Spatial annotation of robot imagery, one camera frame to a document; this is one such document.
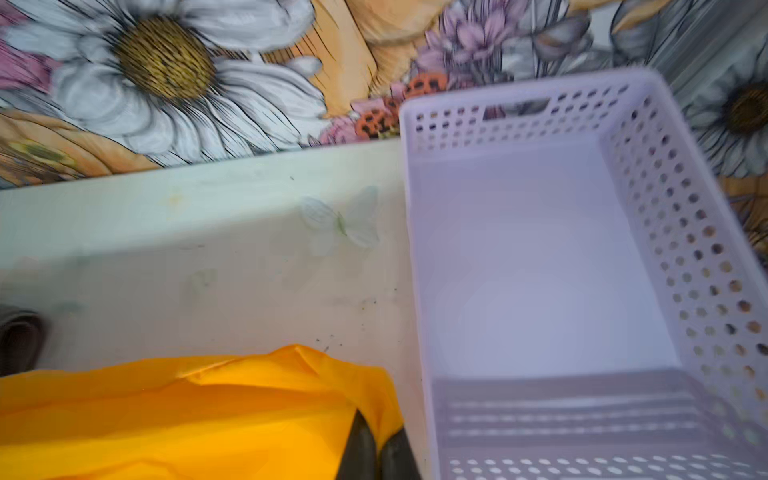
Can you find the grey terry towel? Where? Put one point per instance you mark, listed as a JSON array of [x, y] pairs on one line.
[[23, 335]]

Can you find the lilac perforated plastic basket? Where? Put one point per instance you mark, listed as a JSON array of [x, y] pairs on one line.
[[588, 306]]

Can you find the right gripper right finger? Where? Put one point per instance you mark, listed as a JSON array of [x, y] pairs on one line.
[[396, 459]]

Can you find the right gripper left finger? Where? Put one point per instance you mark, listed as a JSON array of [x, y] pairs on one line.
[[359, 460]]

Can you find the orange garment with drawstring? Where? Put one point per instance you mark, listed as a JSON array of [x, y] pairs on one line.
[[283, 415]]

